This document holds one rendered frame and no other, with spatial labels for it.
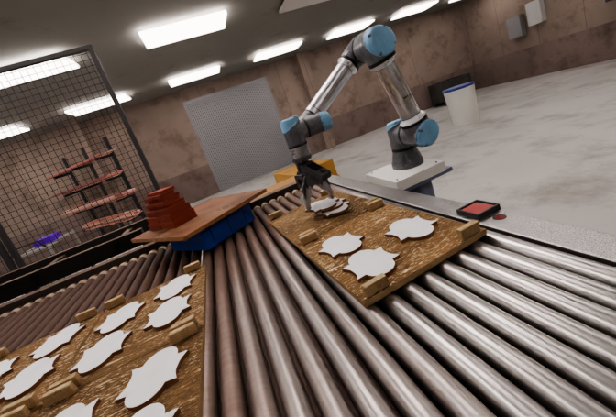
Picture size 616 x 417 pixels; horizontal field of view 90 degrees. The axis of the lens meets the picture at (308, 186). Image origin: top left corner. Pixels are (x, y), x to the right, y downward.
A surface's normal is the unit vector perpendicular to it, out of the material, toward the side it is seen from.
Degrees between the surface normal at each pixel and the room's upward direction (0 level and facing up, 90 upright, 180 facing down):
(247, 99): 90
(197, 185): 90
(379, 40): 86
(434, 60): 90
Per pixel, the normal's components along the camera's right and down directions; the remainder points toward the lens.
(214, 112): 0.30, 0.11
